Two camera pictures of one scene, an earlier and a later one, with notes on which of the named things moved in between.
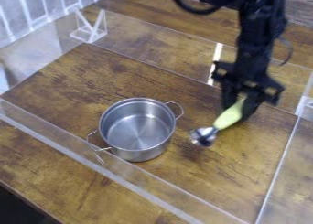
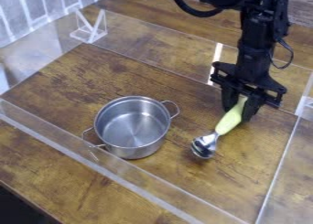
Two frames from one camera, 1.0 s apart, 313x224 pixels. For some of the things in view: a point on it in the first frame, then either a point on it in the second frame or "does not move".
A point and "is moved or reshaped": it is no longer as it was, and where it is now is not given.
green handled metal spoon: (204, 136) is moved or reshaped
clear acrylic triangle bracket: (89, 32) does not move
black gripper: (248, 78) does not move
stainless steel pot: (135, 127) does not move
